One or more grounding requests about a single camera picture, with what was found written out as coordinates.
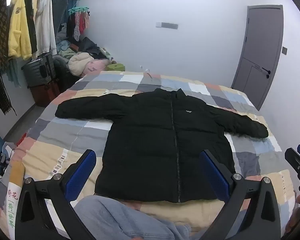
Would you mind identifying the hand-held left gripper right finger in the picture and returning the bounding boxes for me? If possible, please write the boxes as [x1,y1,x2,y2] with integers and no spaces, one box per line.
[199,149,282,240]

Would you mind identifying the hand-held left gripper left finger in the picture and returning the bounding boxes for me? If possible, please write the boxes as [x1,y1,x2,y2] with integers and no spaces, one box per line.
[14,149,97,240]

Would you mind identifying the black puffer jacket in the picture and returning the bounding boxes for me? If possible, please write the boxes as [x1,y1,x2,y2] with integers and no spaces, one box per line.
[55,88,269,203]

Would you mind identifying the dark clothes pile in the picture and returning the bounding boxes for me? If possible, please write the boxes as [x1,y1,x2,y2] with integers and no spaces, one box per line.
[79,37,103,57]

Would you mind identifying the pile of folded clothes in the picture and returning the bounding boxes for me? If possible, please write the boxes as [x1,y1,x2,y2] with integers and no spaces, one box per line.
[66,11,90,42]

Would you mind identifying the person's right hand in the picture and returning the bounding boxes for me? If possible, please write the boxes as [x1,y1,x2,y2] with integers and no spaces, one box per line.
[285,194,300,234]

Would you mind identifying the patchwork bed quilt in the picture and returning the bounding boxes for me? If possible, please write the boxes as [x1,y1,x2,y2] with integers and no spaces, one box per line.
[0,70,297,240]

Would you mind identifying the person's leg in jeans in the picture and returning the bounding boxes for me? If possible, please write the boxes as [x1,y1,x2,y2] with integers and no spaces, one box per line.
[74,195,192,240]

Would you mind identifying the red suitcase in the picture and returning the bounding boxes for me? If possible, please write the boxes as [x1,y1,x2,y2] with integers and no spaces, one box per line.
[30,79,60,108]

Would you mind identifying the pink pillow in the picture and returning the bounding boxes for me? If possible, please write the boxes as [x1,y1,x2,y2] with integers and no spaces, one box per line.
[84,59,109,77]

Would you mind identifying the cream fluffy coat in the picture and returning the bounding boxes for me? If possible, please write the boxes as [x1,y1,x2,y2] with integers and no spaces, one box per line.
[68,52,94,77]

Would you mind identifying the black suitcase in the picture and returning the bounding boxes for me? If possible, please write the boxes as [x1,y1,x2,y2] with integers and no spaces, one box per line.
[21,54,56,88]

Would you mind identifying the grey door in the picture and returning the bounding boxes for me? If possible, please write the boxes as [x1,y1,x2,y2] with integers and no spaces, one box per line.
[231,4,284,111]

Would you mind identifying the teal hanging garment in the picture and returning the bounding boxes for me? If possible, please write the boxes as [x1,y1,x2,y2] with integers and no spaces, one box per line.
[6,57,22,88]

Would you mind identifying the white hoodie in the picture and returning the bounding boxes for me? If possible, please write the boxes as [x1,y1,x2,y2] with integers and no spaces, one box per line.
[35,0,57,57]

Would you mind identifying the yellow fleece jacket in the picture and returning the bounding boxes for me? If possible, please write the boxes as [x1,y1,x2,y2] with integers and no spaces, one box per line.
[7,0,38,60]

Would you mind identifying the dark striped garment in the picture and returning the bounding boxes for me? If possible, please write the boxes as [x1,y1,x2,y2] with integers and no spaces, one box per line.
[24,0,38,53]

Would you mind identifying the green drying hanger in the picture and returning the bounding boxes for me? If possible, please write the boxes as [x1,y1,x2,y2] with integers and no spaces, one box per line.
[68,6,89,15]

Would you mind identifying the grey hanging garment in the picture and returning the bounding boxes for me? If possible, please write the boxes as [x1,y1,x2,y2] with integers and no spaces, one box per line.
[49,0,75,43]

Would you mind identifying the floor cables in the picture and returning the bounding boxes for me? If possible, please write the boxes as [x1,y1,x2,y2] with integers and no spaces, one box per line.
[0,149,15,183]

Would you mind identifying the grey wall box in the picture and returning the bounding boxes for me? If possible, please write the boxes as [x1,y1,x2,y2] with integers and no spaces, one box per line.
[155,22,178,30]

